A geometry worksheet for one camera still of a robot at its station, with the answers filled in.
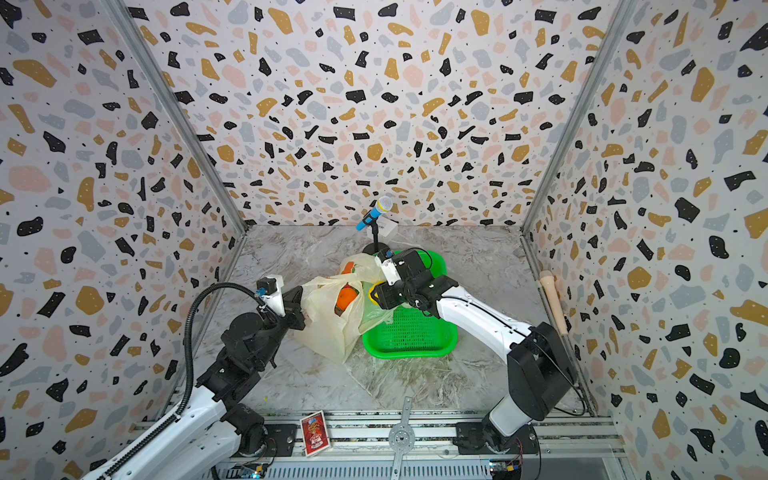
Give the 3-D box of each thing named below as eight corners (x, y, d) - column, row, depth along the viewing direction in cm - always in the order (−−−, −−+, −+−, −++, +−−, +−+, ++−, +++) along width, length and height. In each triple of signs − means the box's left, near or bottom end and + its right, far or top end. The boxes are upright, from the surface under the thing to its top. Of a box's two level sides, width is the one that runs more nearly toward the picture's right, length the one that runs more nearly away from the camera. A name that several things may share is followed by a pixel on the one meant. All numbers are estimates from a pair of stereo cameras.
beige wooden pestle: (560, 335, 96) (563, 332, 94) (538, 274, 112) (540, 270, 110) (573, 335, 96) (576, 332, 95) (549, 274, 112) (551, 270, 110)
